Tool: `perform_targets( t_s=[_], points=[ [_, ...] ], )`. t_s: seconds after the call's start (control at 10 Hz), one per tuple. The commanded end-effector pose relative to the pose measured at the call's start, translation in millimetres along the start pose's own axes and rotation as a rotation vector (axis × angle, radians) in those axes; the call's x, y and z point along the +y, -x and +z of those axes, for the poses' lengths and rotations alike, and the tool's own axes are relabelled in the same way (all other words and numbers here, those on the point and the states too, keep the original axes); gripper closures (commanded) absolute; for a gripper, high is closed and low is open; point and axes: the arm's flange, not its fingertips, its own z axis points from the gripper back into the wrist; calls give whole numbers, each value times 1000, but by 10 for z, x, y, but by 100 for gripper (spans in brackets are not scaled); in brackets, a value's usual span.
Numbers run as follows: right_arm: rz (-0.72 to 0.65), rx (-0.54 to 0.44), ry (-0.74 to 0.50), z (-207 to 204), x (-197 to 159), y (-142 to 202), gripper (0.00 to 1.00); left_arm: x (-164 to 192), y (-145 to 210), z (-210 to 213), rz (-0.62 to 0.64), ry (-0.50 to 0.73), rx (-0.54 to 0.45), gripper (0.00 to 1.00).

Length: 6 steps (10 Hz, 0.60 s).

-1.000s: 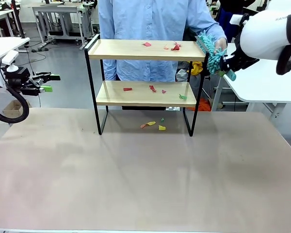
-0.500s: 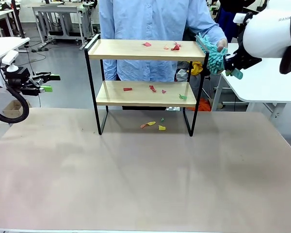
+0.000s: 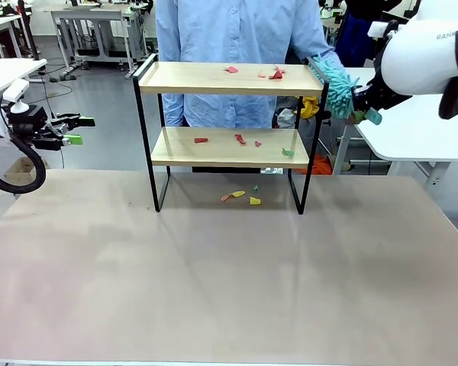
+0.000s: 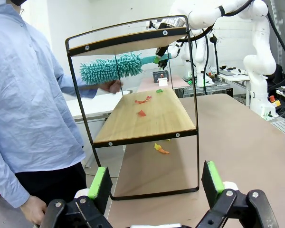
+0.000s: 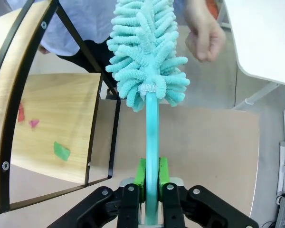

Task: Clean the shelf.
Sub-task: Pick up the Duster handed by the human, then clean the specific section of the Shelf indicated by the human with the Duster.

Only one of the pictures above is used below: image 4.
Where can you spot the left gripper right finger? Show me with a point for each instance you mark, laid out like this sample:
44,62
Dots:
212,187

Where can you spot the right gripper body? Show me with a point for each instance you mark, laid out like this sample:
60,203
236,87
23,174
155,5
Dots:
171,23

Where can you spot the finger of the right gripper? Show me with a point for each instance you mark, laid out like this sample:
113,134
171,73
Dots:
161,52

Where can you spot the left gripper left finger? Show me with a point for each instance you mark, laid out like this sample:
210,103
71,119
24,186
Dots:
98,190

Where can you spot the teal microfibre duster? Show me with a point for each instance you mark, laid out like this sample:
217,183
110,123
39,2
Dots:
109,69

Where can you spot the person right forearm blue sleeve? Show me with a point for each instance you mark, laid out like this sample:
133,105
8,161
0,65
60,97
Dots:
7,180

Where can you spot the person left forearm blue sleeve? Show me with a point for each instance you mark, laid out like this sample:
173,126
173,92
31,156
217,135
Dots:
73,85

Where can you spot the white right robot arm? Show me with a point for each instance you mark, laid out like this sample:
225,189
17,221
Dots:
259,64

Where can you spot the two-tier wood metal shelf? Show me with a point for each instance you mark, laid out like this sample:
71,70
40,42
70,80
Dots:
147,116

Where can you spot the person left hand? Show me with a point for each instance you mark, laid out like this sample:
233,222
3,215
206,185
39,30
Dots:
110,86

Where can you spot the person right hand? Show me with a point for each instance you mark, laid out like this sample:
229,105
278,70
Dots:
33,209

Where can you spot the small black robot gripper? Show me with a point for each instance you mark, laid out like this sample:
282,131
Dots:
162,64

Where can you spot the black plastic basket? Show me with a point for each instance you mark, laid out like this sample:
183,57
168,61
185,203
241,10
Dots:
156,74

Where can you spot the white card holder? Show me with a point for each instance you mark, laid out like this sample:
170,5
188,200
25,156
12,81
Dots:
162,82

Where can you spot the pink topped table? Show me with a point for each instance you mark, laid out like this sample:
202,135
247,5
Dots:
178,83

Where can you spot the green lit device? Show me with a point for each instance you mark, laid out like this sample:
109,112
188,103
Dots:
190,80

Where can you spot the person dark trousers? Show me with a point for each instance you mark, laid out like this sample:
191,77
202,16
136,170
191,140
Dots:
57,185

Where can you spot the red paper scrap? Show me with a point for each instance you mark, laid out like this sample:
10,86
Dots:
141,101

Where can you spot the black stand pole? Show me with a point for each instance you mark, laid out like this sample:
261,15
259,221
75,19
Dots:
215,59

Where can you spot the grey keyboard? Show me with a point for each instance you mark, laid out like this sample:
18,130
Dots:
226,73

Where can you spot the white office desk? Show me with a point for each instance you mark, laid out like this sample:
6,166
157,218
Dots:
237,78

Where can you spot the white table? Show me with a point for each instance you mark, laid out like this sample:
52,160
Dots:
97,107

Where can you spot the red yellow emergency stop button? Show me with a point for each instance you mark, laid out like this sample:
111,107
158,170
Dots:
274,102

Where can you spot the person torso light blue shirt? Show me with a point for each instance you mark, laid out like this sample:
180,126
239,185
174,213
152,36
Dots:
26,95

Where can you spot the black face mask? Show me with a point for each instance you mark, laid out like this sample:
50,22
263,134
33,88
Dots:
19,2

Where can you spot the aluminium frame bench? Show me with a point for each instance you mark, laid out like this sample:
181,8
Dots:
218,89

